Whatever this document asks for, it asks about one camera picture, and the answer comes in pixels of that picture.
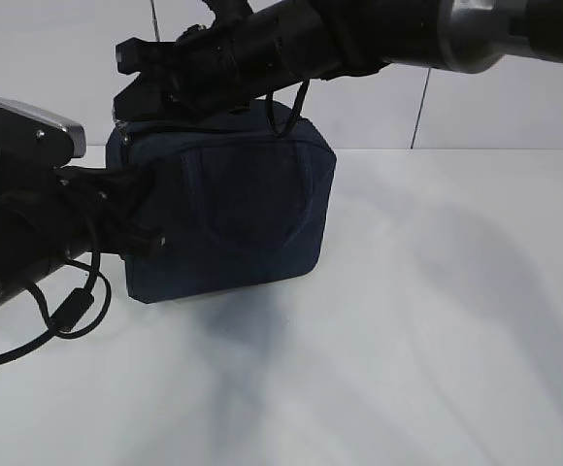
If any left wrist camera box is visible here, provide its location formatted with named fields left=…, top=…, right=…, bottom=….
left=0, top=97, right=87, bottom=168

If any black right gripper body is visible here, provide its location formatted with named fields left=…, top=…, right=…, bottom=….
left=113, top=19, right=301, bottom=121

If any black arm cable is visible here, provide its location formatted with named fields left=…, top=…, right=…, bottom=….
left=264, top=80, right=312, bottom=142
left=0, top=242, right=113, bottom=373

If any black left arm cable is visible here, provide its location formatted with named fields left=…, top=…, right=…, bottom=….
left=0, top=242, right=113, bottom=373

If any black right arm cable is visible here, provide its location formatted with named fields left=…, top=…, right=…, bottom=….
left=264, top=80, right=312, bottom=142

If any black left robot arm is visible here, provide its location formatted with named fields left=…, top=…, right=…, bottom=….
left=0, top=153, right=162, bottom=306

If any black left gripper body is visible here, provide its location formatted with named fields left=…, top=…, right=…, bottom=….
left=0, top=157, right=165, bottom=256

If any dark navy lunch bag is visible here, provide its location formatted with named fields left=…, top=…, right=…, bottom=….
left=105, top=100, right=337, bottom=304

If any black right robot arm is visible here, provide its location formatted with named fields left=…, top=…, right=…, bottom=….
left=114, top=0, right=563, bottom=121

